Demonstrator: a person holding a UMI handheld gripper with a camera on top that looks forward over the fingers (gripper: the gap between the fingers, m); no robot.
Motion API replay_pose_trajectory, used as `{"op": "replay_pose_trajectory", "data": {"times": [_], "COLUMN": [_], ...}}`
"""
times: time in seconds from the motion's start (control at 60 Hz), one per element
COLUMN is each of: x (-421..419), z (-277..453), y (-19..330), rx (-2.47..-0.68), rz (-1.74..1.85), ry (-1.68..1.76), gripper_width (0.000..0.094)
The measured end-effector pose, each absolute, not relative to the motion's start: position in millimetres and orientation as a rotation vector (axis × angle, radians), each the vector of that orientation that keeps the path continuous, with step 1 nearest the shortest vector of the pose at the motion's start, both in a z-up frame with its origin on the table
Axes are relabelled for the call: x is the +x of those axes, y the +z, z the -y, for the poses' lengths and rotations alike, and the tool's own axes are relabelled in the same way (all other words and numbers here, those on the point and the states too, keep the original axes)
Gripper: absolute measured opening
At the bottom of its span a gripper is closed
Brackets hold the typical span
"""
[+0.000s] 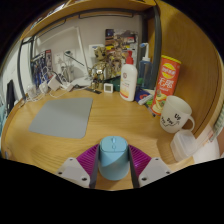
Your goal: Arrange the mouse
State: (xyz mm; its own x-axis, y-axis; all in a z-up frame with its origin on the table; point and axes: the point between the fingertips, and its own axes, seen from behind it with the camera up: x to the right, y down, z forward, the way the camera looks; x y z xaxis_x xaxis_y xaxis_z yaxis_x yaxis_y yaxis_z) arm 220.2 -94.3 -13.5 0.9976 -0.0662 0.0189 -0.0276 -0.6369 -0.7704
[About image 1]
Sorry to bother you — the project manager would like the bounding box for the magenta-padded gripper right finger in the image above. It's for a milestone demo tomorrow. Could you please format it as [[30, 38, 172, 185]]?
[[127, 144, 173, 189]]

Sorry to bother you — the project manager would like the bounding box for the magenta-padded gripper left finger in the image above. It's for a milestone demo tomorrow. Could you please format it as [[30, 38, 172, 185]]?
[[55, 143, 101, 189]]

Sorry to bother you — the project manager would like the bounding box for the light blue computer mouse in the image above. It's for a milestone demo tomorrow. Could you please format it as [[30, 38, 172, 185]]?
[[97, 135, 130, 182]]

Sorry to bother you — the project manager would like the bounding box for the grey mouse pad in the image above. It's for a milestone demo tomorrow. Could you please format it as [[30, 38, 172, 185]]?
[[28, 96, 94, 140]]

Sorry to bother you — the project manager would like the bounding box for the clear plastic container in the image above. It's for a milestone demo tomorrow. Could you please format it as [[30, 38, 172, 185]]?
[[169, 129, 199, 162]]

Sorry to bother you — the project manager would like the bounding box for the white mug with face print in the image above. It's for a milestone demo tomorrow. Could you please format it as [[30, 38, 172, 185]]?
[[159, 95, 196, 134]]

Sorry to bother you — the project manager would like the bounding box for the blue white small pack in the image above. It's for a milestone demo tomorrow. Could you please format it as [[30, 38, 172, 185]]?
[[134, 87, 155, 106]]

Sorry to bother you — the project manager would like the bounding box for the green striped white cloth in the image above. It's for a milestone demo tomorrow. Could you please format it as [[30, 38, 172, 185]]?
[[209, 99, 224, 141]]

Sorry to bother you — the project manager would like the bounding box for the flat black strip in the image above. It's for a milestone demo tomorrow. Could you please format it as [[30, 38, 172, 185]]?
[[84, 87, 103, 95]]

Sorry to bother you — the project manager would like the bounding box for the red yellow chips can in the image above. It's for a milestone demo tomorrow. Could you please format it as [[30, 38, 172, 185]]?
[[148, 54, 182, 117]]

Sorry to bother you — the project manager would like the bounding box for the white desk lamp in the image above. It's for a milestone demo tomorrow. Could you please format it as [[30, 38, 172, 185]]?
[[33, 25, 91, 87]]

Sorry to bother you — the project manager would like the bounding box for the white power adapter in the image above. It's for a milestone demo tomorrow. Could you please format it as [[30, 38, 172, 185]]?
[[47, 73, 62, 92]]

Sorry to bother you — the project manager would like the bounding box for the small white cube clock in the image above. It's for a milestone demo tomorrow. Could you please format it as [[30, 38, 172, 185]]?
[[103, 82, 114, 94]]

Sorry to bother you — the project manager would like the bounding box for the white red-capped lotion bottle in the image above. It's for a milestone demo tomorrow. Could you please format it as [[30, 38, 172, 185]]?
[[119, 50, 138, 102]]

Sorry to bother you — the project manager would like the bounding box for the dark green box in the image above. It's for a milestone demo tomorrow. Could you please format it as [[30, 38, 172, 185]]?
[[105, 75, 122, 92]]

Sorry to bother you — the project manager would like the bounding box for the metal cup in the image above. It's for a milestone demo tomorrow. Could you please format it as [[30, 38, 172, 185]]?
[[60, 66, 72, 83]]

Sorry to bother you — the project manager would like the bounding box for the black backpack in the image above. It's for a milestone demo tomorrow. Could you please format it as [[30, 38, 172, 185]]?
[[5, 79, 17, 114]]

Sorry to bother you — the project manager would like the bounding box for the blue spray bottle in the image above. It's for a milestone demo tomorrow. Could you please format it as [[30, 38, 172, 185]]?
[[137, 42, 154, 91]]

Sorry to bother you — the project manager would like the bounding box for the brown tree-creature figurine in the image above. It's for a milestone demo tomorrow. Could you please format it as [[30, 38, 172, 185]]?
[[89, 46, 109, 91]]

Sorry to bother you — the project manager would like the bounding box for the blue robot model box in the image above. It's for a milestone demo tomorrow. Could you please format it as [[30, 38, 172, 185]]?
[[30, 49, 54, 88]]

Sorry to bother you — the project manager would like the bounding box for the colourful printed box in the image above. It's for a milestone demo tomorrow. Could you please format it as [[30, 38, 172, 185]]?
[[104, 28, 139, 68]]

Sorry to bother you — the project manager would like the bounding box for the white wall socket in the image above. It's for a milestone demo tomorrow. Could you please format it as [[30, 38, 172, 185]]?
[[64, 49, 76, 64], [54, 51, 65, 66]]

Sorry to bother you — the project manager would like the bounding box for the white wall box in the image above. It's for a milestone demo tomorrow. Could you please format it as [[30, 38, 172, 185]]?
[[88, 43, 106, 61]]

